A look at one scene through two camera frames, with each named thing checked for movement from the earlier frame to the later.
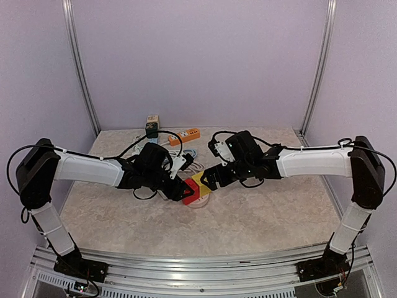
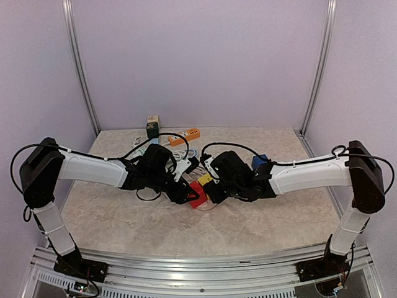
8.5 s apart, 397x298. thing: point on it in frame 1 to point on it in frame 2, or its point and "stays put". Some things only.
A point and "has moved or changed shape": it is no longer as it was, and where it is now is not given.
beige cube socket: x=152 y=118 stays put
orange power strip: x=188 y=135 stays put
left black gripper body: x=153 y=177 stays put
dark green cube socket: x=152 y=130 stays put
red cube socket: x=193 y=184 has moved or changed shape
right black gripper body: x=242 y=171 to x=234 y=191
